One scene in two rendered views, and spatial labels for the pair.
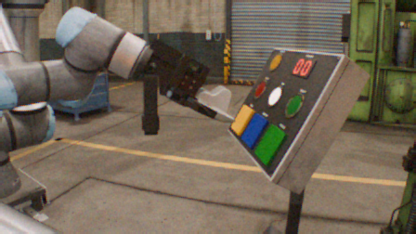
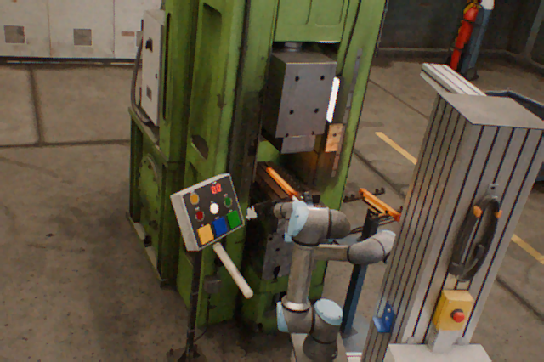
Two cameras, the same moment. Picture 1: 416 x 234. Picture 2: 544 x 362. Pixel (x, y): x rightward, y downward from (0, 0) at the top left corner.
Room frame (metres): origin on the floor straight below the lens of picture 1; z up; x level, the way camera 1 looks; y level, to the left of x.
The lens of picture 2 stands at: (2.15, 1.65, 2.52)
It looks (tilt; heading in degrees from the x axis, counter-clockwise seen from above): 28 degrees down; 224
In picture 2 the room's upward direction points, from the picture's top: 9 degrees clockwise
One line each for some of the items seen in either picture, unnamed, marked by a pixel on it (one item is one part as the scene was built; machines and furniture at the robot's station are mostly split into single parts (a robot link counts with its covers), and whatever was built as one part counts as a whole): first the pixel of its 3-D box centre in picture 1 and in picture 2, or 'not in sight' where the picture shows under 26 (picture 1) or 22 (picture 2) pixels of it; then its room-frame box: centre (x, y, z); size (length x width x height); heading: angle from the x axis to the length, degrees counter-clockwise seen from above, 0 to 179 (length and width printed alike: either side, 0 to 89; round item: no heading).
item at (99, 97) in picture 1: (73, 92); not in sight; (5.05, 2.47, 0.36); 1.20 x 0.80 x 0.72; 59
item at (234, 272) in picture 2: not in sight; (232, 269); (0.49, -0.18, 0.62); 0.44 x 0.05 x 0.05; 76
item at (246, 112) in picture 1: (243, 120); (205, 234); (0.77, -0.10, 1.01); 0.07 x 0.05 x 0.07; 11
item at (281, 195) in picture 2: not in sight; (271, 183); (0.08, -0.38, 0.96); 0.42 x 0.20 x 0.09; 76
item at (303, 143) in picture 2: not in sight; (280, 128); (0.08, -0.38, 1.32); 0.42 x 0.20 x 0.10; 76
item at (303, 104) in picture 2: not in sight; (293, 86); (0.04, -0.37, 1.56); 0.42 x 0.39 x 0.40; 76
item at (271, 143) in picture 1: (271, 145); (232, 219); (0.57, -0.13, 1.01); 0.07 x 0.05 x 0.07; 11
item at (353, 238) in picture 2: not in sight; (367, 240); (-0.28, 0.12, 0.73); 0.40 x 0.30 x 0.02; 172
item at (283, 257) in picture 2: not in sight; (273, 219); (0.02, -0.38, 0.69); 0.56 x 0.38 x 0.45; 76
